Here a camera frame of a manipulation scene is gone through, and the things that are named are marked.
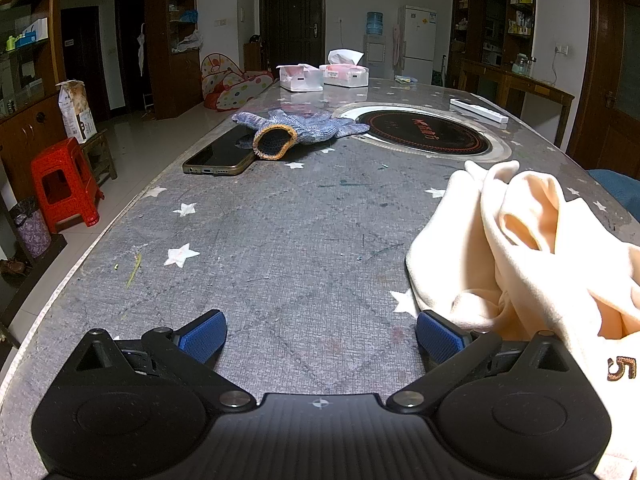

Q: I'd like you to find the narrow wooden shelf cabinet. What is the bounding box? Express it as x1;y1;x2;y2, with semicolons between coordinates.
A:
145;0;203;121

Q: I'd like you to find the grey star-print tablecloth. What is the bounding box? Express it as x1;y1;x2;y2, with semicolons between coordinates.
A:
0;77;640;480

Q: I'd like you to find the white refrigerator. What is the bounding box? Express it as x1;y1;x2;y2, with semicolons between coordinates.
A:
398;5;437;85

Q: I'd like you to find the wide wooden shelf cabinet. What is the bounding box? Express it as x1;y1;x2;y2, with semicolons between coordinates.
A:
0;0;68;201

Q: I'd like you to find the dark wooden door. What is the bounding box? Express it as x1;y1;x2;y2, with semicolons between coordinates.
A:
259;0;327;73

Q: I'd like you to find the folded white umbrella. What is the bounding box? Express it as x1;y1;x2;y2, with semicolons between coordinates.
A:
136;25;148;77

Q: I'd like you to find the cream sweatshirt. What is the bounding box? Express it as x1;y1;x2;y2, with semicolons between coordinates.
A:
405;160;640;480

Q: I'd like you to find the patterned waste bin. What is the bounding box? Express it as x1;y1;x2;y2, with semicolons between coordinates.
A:
10;197;53;258

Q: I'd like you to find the dark smartphone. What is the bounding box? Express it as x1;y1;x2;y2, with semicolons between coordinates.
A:
182;124;261;176

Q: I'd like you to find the blue patterned sock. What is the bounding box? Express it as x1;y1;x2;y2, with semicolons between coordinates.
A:
231;108;371;162

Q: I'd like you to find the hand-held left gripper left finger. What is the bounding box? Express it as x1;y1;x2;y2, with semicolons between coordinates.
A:
75;309;256;411

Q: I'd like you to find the white water dispenser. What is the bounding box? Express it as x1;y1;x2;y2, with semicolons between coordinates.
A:
362;35;388;80

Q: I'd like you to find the round black induction cooktop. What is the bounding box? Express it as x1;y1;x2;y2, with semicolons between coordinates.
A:
332;102;512;160

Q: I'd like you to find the white printed paper sack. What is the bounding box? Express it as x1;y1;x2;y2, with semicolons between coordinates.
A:
56;80;98;145

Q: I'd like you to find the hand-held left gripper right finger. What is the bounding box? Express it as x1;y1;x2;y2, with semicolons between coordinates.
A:
385;310;571;413

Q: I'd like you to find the small wooden stool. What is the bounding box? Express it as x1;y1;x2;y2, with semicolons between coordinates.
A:
80;130;118;186

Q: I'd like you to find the blue sofa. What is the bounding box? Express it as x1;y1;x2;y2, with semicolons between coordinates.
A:
587;169;640;211

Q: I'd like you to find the red plastic stool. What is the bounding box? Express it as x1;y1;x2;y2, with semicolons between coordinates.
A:
31;137;103;233

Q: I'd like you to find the polka dot play tent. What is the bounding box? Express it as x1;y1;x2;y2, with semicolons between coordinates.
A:
201;54;275;112

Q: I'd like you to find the white remote control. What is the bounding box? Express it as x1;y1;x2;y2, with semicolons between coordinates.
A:
450;98;509;125

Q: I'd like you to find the wooden side table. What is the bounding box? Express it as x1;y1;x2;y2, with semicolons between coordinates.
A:
457;57;576;148

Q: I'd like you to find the wooden door with glass pane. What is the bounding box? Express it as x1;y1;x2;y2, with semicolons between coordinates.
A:
567;0;640;171

